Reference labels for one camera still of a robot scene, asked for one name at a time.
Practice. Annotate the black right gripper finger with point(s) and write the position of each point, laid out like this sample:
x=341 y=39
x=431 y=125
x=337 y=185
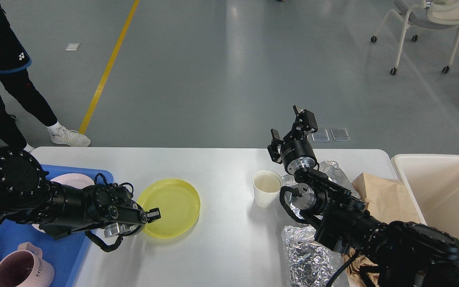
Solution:
x=273 y=148
x=304 y=124

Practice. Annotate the crumpled foil back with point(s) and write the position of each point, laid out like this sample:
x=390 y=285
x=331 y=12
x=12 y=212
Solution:
x=335 y=174

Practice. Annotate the white plastic bin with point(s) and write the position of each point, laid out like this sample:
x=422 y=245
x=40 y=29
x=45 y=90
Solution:
x=433 y=179

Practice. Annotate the clear floor plate right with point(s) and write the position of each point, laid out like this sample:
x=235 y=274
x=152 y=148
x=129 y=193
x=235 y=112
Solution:
x=340 y=134

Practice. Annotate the pink plate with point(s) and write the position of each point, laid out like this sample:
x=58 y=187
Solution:
x=75 y=180

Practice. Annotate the brown paper bag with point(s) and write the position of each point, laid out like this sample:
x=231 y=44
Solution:
x=386 y=200

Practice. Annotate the person in black clothes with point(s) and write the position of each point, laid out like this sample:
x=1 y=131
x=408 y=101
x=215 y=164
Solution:
x=14 y=61

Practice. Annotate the white paper cup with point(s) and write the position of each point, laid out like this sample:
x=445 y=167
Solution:
x=266 y=187

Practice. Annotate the yellow plate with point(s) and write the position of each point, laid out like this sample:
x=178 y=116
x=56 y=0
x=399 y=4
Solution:
x=179 y=205

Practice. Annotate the blue plastic tray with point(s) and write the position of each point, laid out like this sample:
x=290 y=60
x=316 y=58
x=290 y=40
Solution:
x=65 y=255

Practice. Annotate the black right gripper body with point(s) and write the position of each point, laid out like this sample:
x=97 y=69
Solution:
x=298 y=154

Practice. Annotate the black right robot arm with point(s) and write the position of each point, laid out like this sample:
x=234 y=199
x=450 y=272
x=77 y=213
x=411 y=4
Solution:
x=404 y=254

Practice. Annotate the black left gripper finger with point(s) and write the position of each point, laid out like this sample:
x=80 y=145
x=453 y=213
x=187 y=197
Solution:
x=153 y=215

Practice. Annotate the crumpled foil front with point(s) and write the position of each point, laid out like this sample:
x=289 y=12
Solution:
x=308 y=263

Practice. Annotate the crumpled foil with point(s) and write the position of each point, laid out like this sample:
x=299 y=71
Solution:
x=335 y=174
x=308 y=263

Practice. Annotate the clear floor plate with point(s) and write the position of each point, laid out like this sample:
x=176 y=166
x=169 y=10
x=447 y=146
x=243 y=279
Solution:
x=340 y=134
x=321 y=135

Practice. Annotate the white office chair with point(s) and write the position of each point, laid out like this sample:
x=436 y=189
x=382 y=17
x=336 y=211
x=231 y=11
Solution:
x=423 y=14

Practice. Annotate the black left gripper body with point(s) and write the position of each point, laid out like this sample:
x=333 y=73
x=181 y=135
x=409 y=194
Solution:
x=121 y=229

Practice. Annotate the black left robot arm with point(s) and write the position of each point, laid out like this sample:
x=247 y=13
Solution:
x=105 y=212

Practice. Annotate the pink mug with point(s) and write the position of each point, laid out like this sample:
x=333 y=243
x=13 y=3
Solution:
x=26 y=267

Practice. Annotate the clear floor plate left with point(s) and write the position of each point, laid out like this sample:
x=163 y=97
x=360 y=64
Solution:
x=321 y=135

